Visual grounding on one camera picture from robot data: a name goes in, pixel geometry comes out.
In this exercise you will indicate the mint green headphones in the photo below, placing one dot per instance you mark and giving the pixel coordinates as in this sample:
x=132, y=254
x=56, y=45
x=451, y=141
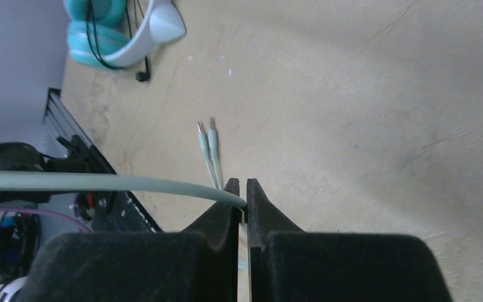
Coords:
x=63, y=181

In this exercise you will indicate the teal cat-ear headphones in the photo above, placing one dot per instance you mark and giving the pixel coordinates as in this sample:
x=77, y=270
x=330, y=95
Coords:
x=93, y=37

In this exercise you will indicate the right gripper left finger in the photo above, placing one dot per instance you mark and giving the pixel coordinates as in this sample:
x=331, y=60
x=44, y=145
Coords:
x=196, y=264

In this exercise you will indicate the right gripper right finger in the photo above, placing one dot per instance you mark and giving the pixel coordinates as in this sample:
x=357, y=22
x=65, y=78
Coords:
x=287, y=263

